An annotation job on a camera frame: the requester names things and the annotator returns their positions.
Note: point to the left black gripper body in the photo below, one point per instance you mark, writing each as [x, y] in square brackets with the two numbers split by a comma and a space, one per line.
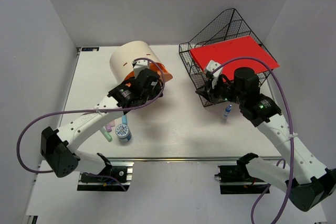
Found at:
[153, 95]

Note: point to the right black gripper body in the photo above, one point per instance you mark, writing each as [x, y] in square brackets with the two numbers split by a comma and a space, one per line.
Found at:
[226, 92]

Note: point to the cream round drawer box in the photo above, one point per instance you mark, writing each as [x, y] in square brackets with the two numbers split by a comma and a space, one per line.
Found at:
[122, 58]

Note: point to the blue highlighter pen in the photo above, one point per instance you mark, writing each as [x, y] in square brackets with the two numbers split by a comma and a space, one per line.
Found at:
[124, 120]

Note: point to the blue patterned tape roll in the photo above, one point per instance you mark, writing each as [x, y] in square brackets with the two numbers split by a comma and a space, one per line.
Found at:
[123, 133]

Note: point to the pink highlighter pen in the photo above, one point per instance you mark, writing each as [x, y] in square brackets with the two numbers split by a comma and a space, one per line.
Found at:
[110, 126]

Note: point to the green highlighter pen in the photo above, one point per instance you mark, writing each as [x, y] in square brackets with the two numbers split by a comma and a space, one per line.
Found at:
[106, 134]

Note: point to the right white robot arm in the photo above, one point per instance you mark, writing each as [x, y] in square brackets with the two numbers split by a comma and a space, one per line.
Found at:
[308, 181]

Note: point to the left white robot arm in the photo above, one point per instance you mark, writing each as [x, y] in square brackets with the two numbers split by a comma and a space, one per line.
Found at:
[59, 147]

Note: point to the small blue-capped glue bottle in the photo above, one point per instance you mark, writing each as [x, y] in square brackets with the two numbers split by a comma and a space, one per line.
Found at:
[226, 112]

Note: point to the blue label sticker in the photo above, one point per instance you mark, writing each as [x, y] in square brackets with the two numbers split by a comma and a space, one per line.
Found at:
[90, 49]

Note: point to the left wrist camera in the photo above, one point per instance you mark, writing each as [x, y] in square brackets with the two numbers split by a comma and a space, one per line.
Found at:
[138, 66]

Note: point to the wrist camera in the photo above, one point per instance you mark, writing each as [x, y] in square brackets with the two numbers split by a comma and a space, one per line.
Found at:
[138, 66]
[213, 70]

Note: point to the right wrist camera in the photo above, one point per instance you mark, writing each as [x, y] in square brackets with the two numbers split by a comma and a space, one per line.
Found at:
[213, 70]

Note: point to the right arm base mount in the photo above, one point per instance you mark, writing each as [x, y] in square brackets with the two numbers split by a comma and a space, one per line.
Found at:
[251, 175]

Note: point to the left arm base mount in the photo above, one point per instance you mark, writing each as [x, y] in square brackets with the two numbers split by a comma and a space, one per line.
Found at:
[117, 179]

